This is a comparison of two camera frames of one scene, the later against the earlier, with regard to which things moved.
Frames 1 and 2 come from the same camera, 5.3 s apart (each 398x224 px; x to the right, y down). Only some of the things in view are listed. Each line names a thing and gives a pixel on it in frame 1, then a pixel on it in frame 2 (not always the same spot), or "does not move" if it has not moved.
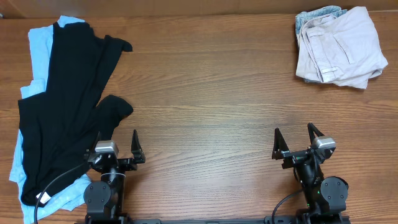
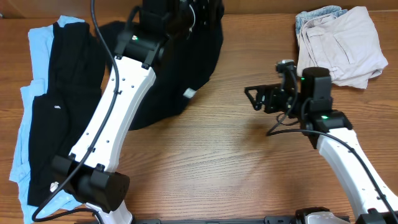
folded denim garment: (329, 10) does not move
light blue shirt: (40, 41) does not move
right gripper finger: (279, 145) → (261, 90)
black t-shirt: (58, 127) → (185, 64)
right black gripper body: (295, 158) → (278, 101)
